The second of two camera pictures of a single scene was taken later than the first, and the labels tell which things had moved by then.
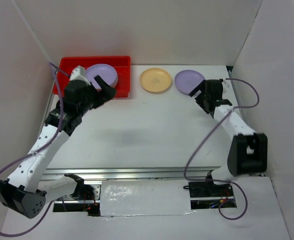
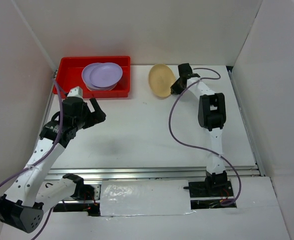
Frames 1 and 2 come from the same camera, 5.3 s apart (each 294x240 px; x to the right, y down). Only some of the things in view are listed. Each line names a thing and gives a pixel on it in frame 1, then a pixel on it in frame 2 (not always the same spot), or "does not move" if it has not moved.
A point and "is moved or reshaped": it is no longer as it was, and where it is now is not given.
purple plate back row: [186, 80] is moved or reshaped
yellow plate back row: [155, 80] is moved or reshaped
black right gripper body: [201, 99] -> [177, 87]
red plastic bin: [121, 64] does not move
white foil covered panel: [145, 197] does not move
